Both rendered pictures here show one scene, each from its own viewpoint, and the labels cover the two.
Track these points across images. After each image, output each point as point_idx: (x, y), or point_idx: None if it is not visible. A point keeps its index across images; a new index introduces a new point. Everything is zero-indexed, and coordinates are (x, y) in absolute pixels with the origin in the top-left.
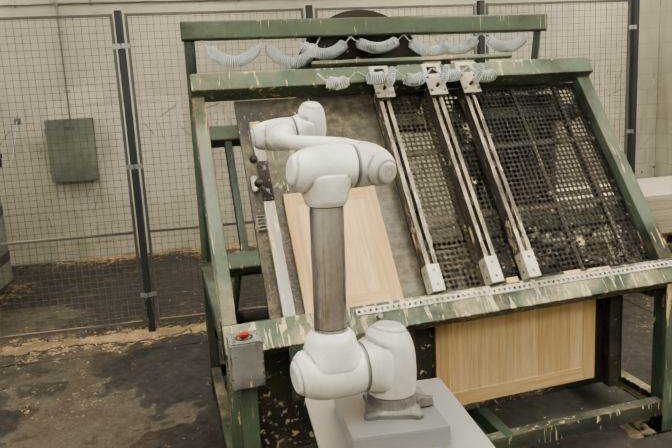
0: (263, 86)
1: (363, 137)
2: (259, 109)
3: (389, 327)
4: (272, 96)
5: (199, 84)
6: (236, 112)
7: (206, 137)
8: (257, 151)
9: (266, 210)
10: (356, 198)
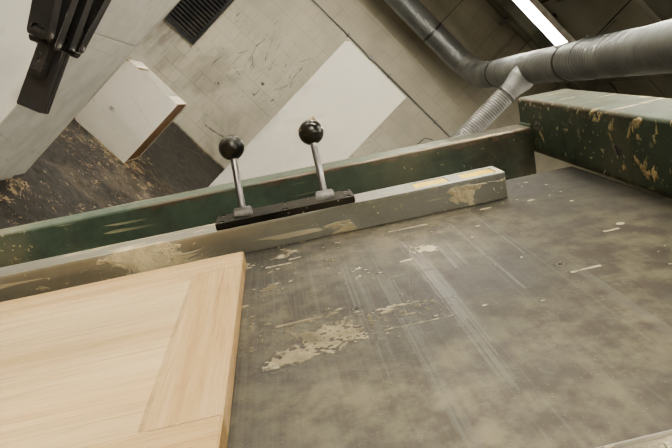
0: (618, 111)
1: (654, 409)
2: (574, 187)
3: None
4: (641, 174)
5: (542, 95)
6: (534, 174)
7: (411, 149)
8: (389, 189)
9: (187, 229)
10: (152, 400)
